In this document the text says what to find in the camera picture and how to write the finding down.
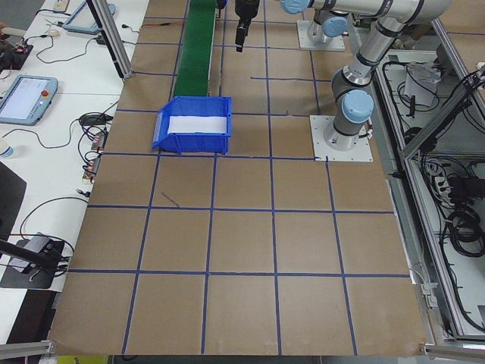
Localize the black power supply box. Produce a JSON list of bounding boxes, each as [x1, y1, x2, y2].
[[448, 174, 485, 199]]

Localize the black monitor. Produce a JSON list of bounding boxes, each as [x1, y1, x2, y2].
[[0, 161, 28, 246]]

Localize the white foam bin liner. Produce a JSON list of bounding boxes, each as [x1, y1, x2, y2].
[[167, 115, 229, 135]]

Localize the V-shaped metal bar frame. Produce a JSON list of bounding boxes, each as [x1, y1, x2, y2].
[[352, 0, 485, 352]]

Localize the aluminium profile post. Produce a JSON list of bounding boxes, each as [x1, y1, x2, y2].
[[86, 0, 133, 80]]

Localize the green conveyor belt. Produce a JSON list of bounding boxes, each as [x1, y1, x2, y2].
[[172, 0, 217, 98]]

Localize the black device on stand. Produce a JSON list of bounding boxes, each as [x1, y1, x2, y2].
[[0, 237, 66, 290]]

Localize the black cables and adapters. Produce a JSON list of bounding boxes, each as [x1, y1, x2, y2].
[[81, 127, 110, 186]]

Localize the red conveyor wire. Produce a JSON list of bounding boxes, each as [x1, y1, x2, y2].
[[141, 20, 186, 30]]

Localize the black coiled cable bundle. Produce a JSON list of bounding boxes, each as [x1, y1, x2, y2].
[[441, 207, 484, 261]]

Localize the aluminium corner bar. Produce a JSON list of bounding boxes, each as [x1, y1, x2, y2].
[[418, 340, 485, 360], [0, 339, 57, 360]]

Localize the white crumpled paper bag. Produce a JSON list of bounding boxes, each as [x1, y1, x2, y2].
[[402, 61, 442, 108]]

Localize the white power strip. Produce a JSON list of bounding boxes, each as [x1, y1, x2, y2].
[[427, 162, 451, 195]]

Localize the blue grey teach pendant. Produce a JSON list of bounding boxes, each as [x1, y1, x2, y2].
[[61, 0, 117, 36], [0, 74, 60, 127]]

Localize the black device with red wires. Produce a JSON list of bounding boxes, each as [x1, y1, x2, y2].
[[0, 37, 34, 72]]

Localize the blue plastic storage bin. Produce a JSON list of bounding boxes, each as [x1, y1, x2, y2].
[[150, 96, 233, 155]]

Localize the white square base plate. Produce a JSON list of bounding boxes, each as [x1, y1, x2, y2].
[[309, 115, 375, 164], [296, 20, 346, 51]]

